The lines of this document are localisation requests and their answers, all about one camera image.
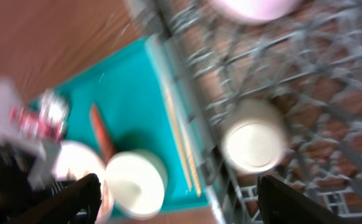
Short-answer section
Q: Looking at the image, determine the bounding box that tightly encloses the orange carrot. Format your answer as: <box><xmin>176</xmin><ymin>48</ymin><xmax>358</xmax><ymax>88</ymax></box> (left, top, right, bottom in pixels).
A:
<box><xmin>90</xmin><ymin>104</ymin><xmax>117</xmax><ymax>164</ymax></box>

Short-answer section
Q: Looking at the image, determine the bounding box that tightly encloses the pale green bowl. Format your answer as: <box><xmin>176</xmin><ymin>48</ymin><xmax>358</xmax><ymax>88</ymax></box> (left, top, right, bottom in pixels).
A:
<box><xmin>106</xmin><ymin>149</ymin><xmax>168</xmax><ymax>220</ymax></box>

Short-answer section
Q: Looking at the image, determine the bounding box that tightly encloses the teal serving tray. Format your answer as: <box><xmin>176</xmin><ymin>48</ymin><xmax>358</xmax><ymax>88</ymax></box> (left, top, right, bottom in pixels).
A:
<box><xmin>53</xmin><ymin>35</ymin><xmax>216</xmax><ymax>213</ymax></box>

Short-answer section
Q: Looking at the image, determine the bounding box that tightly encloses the left wooden chopstick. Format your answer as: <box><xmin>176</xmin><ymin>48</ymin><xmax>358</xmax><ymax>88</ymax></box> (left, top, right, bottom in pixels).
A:
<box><xmin>160</xmin><ymin>81</ymin><xmax>193</xmax><ymax>191</ymax></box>

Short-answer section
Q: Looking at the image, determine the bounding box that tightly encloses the right wooden chopstick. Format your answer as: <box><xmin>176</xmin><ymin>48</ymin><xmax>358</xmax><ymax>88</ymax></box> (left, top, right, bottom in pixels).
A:
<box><xmin>177</xmin><ymin>116</ymin><xmax>202</xmax><ymax>197</ymax></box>

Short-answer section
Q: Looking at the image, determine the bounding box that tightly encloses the red snack wrapper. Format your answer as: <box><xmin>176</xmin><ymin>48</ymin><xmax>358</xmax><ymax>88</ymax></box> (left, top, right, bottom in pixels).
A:
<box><xmin>9</xmin><ymin>90</ymin><xmax>70</xmax><ymax>141</ymax></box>

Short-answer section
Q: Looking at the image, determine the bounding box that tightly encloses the wooden chopstick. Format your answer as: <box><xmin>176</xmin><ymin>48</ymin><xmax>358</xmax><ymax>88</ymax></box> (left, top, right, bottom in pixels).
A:
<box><xmin>160</xmin><ymin>81</ymin><xmax>193</xmax><ymax>191</ymax></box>
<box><xmin>177</xmin><ymin>116</ymin><xmax>202</xmax><ymax>197</ymax></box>

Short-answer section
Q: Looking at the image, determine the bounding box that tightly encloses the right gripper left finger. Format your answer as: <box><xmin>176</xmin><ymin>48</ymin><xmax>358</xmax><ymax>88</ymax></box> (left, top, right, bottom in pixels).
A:
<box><xmin>9</xmin><ymin>174</ymin><xmax>102</xmax><ymax>224</ymax></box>

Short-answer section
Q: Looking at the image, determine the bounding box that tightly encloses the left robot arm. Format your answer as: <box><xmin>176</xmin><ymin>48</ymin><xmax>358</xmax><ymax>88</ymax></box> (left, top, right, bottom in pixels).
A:
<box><xmin>0</xmin><ymin>78</ymin><xmax>60</xmax><ymax>223</ymax></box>

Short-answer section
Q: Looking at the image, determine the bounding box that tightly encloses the white plate with food scraps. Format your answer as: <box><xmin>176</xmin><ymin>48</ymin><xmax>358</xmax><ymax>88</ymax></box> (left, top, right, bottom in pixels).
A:
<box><xmin>52</xmin><ymin>140</ymin><xmax>114</xmax><ymax>223</ymax></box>

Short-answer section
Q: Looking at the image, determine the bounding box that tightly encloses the pale green cup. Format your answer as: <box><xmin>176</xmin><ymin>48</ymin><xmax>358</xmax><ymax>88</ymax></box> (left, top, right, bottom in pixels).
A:
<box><xmin>221</xmin><ymin>99</ymin><xmax>288</xmax><ymax>174</ymax></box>

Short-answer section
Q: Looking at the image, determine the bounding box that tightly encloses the grey dishwasher rack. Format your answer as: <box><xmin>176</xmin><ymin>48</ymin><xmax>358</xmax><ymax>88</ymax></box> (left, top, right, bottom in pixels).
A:
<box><xmin>126</xmin><ymin>1</ymin><xmax>362</xmax><ymax>223</ymax></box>

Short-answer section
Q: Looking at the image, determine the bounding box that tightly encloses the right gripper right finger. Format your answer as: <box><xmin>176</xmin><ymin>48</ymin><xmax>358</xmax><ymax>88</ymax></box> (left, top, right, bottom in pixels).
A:
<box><xmin>257</xmin><ymin>175</ymin><xmax>355</xmax><ymax>224</ymax></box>

